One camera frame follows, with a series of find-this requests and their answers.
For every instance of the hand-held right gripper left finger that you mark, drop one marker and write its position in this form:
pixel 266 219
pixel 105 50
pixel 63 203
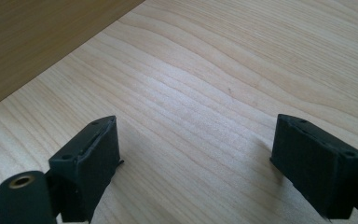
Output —
pixel 84 169

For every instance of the wooden tea box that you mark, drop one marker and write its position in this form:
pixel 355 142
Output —
pixel 34 40

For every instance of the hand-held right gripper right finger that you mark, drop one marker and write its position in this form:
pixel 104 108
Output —
pixel 318 169

